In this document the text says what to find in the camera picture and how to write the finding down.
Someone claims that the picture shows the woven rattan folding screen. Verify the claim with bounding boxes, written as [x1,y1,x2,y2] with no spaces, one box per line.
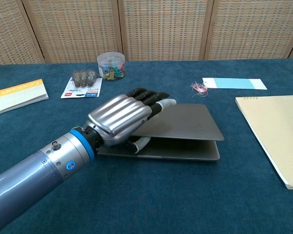
[0,0,293,66]

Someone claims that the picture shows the white and blue bookmark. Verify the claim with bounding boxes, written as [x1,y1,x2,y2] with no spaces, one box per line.
[202,78,268,91]

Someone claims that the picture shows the clear jar of binder clips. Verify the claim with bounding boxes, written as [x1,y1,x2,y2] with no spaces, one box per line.
[97,52,127,82]

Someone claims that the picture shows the pink string tassel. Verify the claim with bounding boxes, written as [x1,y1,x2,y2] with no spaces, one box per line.
[190,82,209,98]

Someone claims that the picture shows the yellow and white book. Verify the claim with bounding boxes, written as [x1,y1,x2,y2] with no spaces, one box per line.
[0,78,49,117]

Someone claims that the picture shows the grey laptop computer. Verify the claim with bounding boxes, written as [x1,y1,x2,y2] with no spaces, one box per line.
[96,103,225,162]

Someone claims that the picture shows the beige spiral notebook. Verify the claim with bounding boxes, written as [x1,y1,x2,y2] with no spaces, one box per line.
[235,95,293,190]

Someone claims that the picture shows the blue tablecloth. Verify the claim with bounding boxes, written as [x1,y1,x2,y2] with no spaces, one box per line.
[0,57,293,234]

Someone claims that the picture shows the blister pack of clips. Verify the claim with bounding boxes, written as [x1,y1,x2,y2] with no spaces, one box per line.
[60,69,103,99]

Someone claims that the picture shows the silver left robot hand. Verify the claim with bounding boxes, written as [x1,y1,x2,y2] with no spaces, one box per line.
[84,87,178,155]

